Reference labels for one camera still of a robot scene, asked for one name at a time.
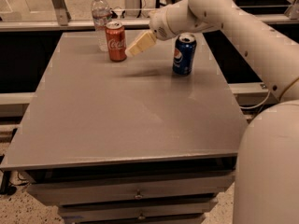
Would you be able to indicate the white rounded gripper body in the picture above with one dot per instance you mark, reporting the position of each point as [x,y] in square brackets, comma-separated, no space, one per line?
[158,24]

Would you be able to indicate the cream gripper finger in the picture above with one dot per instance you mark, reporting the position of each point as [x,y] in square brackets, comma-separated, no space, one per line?
[141,43]

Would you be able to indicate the clear plastic water bottle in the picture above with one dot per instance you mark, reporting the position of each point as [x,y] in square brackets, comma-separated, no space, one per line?
[101,14]

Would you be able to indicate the grey drawer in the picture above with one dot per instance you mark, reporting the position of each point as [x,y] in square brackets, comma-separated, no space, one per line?
[127,189]
[138,210]

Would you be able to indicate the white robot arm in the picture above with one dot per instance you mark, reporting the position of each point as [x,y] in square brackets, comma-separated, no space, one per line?
[267,167]

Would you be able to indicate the left metal rail bracket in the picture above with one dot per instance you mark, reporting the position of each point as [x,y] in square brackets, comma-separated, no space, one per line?
[62,14]

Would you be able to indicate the red Coca-Cola can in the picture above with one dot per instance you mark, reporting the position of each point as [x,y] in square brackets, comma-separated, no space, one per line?
[116,42]

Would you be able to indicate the top grey drawer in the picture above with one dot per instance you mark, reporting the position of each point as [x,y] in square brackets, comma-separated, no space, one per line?
[127,189]

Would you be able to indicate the grey drawer cabinet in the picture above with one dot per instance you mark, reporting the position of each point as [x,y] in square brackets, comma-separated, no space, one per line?
[93,119]

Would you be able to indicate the blue Pepsi can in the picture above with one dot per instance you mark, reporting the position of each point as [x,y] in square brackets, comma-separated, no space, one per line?
[185,47]

